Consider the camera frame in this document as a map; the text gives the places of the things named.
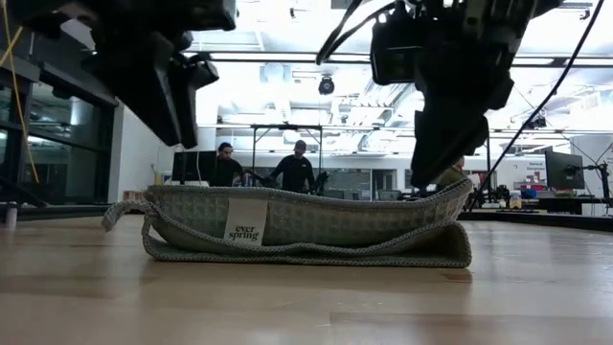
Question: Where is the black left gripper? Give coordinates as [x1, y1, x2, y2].
[80, 28, 219, 150]

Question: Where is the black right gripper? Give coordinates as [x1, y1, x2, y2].
[410, 18, 516, 189]

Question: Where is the grey waffle microfiber towel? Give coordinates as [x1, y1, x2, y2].
[100, 177, 475, 269]

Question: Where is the person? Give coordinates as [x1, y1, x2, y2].
[270, 139, 317, 193]
[210, 141, 245, 188]
[435, 155, 468, 189]

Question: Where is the black computer monitor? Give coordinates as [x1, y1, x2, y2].
[545, 151, 586, 191]
[170, 150, 216, 186]

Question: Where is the overhead LED light bar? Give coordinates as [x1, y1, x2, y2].
[184, 50, 613, 67]

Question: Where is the black workstation frame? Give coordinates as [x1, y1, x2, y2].
[248, 123, 325, 191]
[483, 126, 493, 202]

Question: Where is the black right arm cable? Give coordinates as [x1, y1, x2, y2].
[466, 0, 607, 212]

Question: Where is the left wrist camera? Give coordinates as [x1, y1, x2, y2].
[157, 0, 238, 33]

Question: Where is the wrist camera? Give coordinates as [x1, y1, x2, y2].
[157, 0, 238, 33]
[370, 11, 425, 86]

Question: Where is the black aluminium table frame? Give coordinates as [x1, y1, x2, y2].
[0, 203, 613, 234]

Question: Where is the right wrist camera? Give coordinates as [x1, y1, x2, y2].
[370, 11, 425, 86]

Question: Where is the yellow hanging cable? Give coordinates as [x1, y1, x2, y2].
[0, 0, 40, 184]

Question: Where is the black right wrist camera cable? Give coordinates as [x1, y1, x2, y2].
[314, 0, 398, 66]

